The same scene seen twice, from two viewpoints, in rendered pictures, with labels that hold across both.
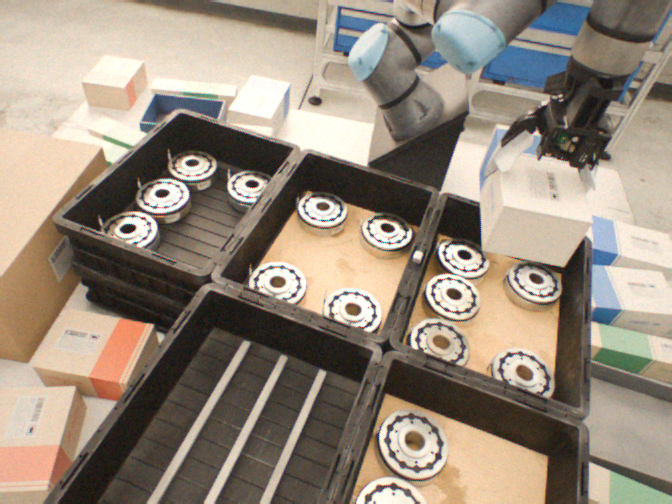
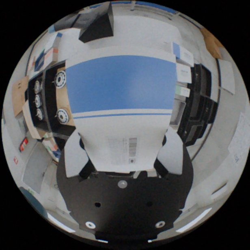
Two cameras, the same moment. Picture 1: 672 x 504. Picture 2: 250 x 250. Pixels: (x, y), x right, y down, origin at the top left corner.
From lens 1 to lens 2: 0.83 m
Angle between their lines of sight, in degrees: 75
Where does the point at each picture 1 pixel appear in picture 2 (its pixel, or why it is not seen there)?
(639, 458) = not seen: hidden behind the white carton
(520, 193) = (105, 164)
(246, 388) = not seen: hidden behind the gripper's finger
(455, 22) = not seen: outside the picture
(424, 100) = (85, 18)
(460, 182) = (122, 26)
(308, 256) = (64, 97)
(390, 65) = (60, 23)
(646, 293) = (185, 74)
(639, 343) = (178, 89)
